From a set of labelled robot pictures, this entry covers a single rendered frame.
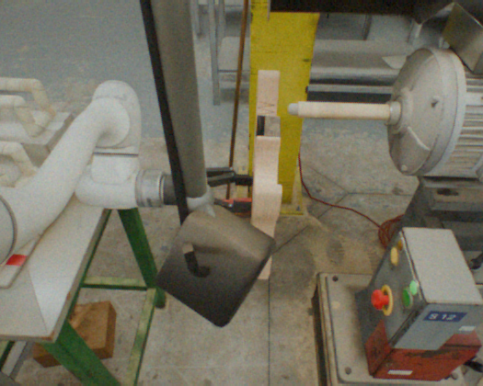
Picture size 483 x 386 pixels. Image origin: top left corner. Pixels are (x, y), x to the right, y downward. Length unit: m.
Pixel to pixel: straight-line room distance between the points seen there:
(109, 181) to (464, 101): 0.71
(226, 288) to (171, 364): 1.62
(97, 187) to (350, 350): 1.08
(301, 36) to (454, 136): 1.03
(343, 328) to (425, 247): 0.86
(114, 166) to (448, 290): 0.70
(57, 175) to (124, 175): 0.27
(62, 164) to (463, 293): 0.68
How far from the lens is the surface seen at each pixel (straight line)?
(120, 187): 0.84
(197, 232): 0.16
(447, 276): 0.72
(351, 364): 1.49
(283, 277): 1.94
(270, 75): 0.78
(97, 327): 1.78
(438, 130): 0.71
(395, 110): 0.78
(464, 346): 1.29
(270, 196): 0.58
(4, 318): 0.94
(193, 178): 0.16
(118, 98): 0.84
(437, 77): 0.73
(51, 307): 0.91
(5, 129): 1.14
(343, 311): 1.56
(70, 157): 0.63
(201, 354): 1.77
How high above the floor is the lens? 1.65
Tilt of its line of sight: 46 degrees down
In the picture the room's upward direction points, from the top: straight up
